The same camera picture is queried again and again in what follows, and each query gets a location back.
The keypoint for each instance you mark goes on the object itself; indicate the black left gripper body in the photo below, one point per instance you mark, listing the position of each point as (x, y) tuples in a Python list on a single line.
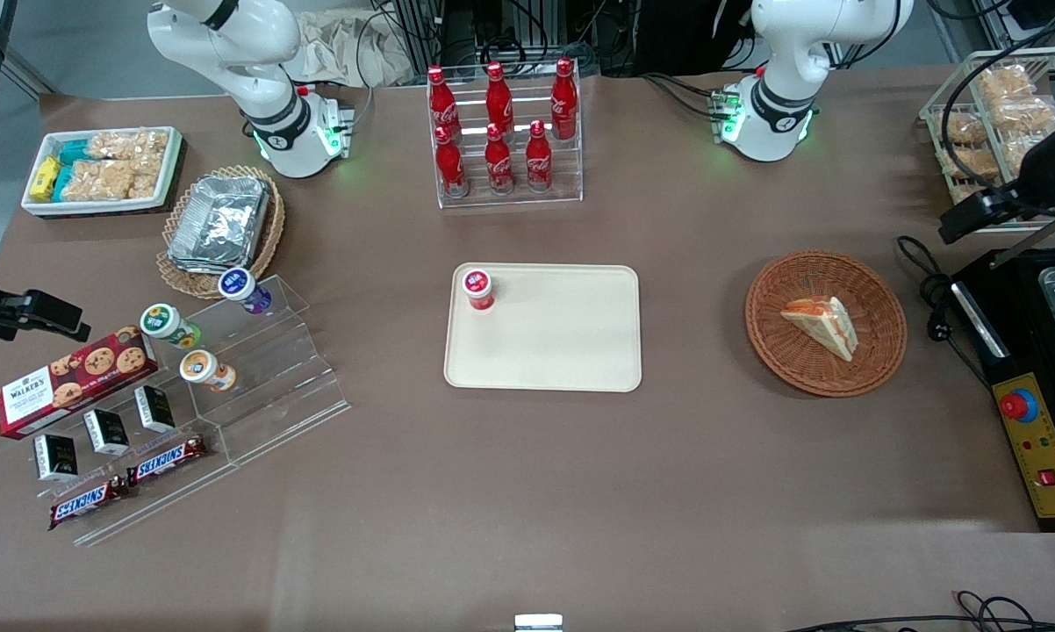
[(1035, 172)]

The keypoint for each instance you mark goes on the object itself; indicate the triangular sandwich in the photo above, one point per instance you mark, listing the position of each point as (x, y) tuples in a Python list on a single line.
[(821, 323)]

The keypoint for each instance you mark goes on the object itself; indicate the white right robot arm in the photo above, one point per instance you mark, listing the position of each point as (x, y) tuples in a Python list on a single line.
[(264, 114)]

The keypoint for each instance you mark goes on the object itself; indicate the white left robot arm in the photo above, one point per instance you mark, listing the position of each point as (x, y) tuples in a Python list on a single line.
[(782, 114)]

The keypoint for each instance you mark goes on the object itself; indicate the round brown wicker basket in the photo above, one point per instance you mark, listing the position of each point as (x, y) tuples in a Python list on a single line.
[(808, 369)]

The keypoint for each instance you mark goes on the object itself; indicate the scalloped wicker basket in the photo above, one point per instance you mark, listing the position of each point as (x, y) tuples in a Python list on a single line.
[(269, 237)]

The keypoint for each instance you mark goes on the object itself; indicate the cream plastic serving tray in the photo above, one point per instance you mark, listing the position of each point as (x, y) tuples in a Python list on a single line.
[(554, 342)]

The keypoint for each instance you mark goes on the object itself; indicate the red Walkers cookie box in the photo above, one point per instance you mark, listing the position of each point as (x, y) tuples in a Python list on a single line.
[(71, 382)]

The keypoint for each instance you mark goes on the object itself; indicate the green-lid yogurt bottle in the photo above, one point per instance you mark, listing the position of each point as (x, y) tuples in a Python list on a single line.
[(161, 320)]

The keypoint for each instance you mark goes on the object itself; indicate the small black carton box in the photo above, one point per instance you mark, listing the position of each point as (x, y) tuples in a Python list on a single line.
[(56, 456), (106, 432), (154, 409)]

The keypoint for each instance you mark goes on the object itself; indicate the teal snack packet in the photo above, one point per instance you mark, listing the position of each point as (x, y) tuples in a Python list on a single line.
[(73, 152), (62, 182)]

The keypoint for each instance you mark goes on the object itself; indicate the yellow snack packet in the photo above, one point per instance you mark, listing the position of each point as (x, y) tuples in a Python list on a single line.
[(46, 177)]

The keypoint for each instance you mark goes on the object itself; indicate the clear bag rice crackers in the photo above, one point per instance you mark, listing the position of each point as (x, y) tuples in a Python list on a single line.
[(97, 180), (128, 145)]

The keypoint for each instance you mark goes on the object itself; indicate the orange-lid yogurt bottle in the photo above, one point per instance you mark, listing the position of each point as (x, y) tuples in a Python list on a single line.
[(198, 366)]

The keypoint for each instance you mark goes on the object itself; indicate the Snickers chocolate bar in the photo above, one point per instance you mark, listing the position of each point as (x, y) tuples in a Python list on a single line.
[(89, 502), (166, 460)]

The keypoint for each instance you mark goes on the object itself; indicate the purple-lid yogurt bottle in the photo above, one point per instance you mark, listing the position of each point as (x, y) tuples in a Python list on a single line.
[(238, 284)]

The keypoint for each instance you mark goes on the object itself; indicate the white rectangular snack bin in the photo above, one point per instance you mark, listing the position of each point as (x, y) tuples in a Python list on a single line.
[(172, 167)]

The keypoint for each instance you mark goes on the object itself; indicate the red emergency stop button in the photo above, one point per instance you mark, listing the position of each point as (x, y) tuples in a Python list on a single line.
[(1018, 405)]

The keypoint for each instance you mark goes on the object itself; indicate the stack of foil trays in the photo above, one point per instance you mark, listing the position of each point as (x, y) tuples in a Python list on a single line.
[(220, 224)]

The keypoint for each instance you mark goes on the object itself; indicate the clear acrylic tiered snack stand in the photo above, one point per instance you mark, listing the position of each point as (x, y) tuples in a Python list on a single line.
[(273, 386)]

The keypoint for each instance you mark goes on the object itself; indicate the black control box yellow panel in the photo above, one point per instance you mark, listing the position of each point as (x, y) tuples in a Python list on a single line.
[(1041, 439)]

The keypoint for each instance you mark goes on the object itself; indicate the beige crumpled cloth bag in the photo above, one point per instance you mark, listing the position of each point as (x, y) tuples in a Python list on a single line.
[(352, 48)]

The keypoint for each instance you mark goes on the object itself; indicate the red cola bottle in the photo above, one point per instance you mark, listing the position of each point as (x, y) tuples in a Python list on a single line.
[(450, 167), (498, 96), (538, 162), (498, 162), (444, 105), (563, 105)]

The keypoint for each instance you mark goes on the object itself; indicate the red-lid yogurt bottle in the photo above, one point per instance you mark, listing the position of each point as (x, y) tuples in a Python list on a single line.
[(478, 285)]

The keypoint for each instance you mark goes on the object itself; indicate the clear acrylic bottle stand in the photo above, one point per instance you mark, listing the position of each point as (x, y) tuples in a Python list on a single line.
[(510, 200)]

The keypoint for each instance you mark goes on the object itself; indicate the red rocker switch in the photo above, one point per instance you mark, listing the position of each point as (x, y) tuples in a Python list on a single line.
[(1047, 478)]

